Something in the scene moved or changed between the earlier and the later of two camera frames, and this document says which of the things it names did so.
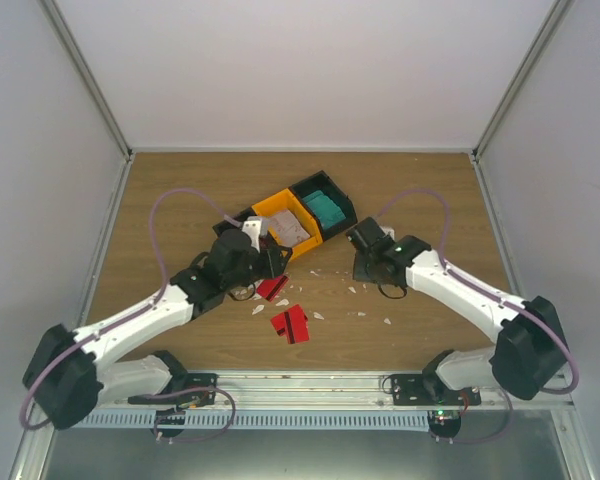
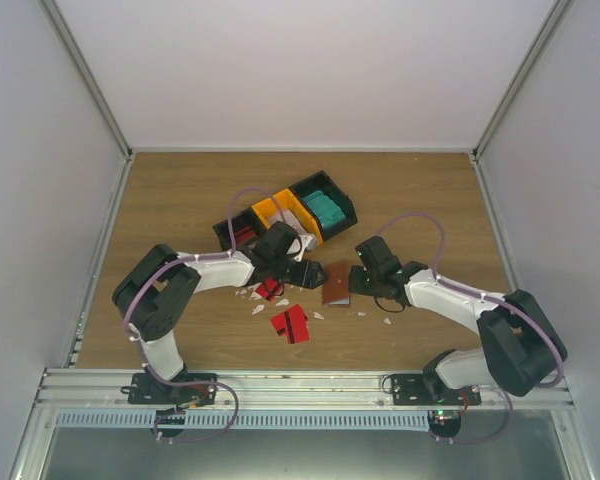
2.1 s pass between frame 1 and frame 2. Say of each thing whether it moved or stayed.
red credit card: stayed
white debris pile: stayed
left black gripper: moved
